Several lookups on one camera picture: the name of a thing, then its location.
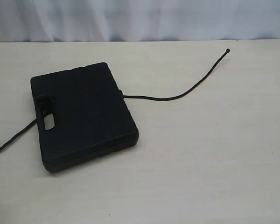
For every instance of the black plastic carrying case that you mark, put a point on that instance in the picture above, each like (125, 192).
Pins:
(81, 115)

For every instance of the white curtain backdrop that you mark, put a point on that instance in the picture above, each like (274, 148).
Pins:
(137, 20)

